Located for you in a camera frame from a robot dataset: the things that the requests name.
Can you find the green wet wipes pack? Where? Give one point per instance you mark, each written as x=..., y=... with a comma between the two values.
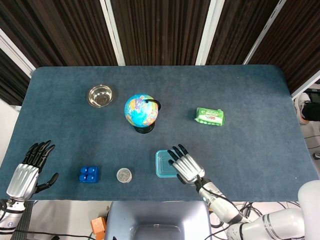
x=210, y=117

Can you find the clear round jar metal clips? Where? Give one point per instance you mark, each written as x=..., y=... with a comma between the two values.
x=124, y=175

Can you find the blue tablecloth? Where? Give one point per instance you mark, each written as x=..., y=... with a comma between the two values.
x=160, y=82

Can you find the white orange shoe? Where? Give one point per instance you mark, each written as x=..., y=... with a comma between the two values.
x=300, y=105

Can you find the white partition post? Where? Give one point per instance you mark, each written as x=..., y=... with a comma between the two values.
x=265, y=32
x=206, y=32
x=15, y=52
x=112, y=32
x=306, y=89

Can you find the stainless steel bowl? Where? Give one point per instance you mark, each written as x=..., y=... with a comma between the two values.
x=100, y=96

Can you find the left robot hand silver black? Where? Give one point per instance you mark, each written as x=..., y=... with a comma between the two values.
x=22, y=180

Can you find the orange wooden block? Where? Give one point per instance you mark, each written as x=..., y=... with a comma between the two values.
x=98, y=226

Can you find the blue building block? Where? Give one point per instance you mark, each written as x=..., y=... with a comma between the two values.
x=89, y=175

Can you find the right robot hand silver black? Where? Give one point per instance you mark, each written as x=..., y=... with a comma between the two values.
x=187, y=167

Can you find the desk globe black stand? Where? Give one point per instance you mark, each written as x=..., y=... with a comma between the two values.
x=141, y=112

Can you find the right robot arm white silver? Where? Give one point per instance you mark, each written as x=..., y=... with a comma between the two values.
x=225, y=207

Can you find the grey robot torso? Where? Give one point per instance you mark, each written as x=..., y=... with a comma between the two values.
x=157, y=217

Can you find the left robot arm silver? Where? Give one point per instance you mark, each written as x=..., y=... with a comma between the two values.
x=11, y=215

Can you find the black ribbed strip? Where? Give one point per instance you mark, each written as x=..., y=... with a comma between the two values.
x=25, y=220

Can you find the black trouser leg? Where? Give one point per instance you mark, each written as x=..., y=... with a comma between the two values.
x=311, y=111

